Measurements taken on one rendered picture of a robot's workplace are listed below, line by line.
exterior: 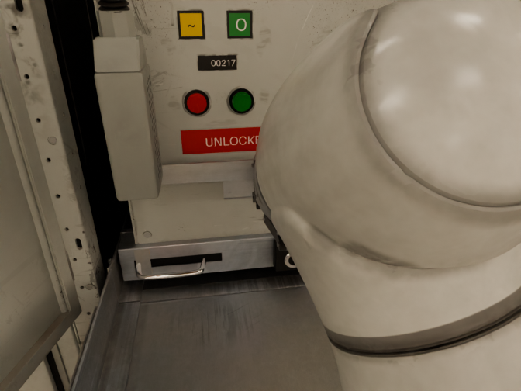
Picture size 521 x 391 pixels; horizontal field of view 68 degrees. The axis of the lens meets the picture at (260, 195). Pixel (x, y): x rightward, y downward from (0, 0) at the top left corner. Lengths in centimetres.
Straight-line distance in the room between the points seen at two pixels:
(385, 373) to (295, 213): 7
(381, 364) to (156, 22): 45
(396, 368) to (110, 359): 44
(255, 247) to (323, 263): 47
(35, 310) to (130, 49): 38
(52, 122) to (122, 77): 14
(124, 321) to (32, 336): 12
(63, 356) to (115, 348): 18
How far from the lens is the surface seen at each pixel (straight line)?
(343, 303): 17
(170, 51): 53
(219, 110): 54
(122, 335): 59
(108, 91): 43
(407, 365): 17
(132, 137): 44
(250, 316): 59
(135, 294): 65
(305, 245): 16
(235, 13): 53
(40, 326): 64
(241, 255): 63
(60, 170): 55
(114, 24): 44
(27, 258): 59
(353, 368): 19
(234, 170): 53
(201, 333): 58
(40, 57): 51
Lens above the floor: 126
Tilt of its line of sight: 26 degrees down
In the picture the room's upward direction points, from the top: straight up
